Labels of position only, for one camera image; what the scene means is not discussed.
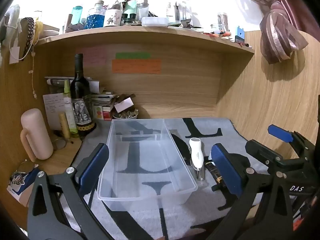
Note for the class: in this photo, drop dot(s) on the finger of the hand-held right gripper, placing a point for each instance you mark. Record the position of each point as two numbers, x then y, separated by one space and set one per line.
280 133
262 152

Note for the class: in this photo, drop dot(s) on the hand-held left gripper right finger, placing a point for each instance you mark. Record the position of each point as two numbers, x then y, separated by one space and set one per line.
225 170

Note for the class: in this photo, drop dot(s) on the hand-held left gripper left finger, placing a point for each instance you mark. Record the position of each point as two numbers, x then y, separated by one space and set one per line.
95 163

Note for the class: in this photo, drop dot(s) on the black and gold tube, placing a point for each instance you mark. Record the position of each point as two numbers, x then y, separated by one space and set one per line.
212 171

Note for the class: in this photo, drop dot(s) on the white handheld electric device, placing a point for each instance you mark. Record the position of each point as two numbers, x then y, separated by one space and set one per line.
196 152

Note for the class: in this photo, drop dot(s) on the clear plastic storage bin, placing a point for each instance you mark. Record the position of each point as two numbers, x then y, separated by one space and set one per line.
145 155

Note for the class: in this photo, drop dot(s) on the yellow tube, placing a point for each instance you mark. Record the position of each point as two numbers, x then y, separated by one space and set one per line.
64 127

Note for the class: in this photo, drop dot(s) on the white bowl of stones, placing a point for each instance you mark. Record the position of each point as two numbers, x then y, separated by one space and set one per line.
125 116

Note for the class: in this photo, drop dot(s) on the stack of small books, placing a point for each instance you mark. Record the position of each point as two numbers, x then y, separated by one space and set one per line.
103 105

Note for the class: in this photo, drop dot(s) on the yellow-green spray bottle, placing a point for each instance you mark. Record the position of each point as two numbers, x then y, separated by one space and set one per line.
68 110

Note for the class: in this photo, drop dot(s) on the white card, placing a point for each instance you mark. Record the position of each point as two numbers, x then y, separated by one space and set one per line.
123 104

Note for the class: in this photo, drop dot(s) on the grey printed mat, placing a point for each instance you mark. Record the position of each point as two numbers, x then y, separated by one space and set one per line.
175 215

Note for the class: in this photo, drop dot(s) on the white handwritten paper note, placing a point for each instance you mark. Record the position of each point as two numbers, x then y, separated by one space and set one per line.
51 107

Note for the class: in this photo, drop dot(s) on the blue and white tissue box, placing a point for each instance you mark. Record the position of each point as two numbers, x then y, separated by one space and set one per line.
23 195

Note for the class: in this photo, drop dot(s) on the small dark beaded trinket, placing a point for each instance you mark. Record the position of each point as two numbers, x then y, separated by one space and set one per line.
17 178

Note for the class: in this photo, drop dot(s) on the dark wine bottle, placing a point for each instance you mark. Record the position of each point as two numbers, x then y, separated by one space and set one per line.
79 85

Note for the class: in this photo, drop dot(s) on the rolled printed papers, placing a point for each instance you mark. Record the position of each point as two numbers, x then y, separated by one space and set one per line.
56 82

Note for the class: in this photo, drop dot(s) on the pink tied curtain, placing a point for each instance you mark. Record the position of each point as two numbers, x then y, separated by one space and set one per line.
277 35

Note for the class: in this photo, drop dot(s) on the orange sticky note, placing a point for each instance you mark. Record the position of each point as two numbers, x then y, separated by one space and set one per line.
136 66

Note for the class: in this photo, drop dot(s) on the blue and white plastic gadget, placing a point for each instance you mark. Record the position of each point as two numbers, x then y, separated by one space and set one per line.
239 34

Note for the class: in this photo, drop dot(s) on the pink sticky note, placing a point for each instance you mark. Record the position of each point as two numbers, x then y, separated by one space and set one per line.
91 56

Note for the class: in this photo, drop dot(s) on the green sticky note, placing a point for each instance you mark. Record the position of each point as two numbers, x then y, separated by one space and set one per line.
132 55

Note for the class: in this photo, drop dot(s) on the glass jar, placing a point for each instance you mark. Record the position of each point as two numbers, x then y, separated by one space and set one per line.
222 21

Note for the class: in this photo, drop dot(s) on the white paper tag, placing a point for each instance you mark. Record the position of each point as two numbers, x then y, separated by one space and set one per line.
14 55

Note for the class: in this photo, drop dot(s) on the wooden shelf board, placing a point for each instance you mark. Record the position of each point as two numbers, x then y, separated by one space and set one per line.
150 33

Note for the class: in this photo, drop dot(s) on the brown cardboard tube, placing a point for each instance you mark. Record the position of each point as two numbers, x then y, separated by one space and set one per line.
67 22

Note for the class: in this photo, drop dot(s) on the yellow ribbon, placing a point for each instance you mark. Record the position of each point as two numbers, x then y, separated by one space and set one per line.
38 30

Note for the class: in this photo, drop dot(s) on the glass bottle of blue beads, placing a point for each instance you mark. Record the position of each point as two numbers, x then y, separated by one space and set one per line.
95 17

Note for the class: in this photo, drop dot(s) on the white labelled bottle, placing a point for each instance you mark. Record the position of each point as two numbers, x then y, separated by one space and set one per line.
113 17

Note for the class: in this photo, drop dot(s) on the teal plastic cup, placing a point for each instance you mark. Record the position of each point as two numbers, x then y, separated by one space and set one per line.
77 15

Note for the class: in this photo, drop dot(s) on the black lace band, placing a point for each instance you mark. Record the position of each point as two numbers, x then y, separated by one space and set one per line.
30 27

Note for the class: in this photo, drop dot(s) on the clear flat plastic box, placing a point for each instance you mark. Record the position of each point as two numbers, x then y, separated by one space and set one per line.
154 21

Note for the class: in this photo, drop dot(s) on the clear tall plastic container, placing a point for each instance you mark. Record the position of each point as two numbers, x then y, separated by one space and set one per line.
183 8

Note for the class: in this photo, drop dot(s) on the clear glass bottle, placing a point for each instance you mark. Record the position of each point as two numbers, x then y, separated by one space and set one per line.
143 10

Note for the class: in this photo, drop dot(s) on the pale green bottle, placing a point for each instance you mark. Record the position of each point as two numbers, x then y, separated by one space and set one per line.
131 6

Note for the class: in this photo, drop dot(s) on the white hanging cloth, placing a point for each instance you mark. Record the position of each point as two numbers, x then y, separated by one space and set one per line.
12 17

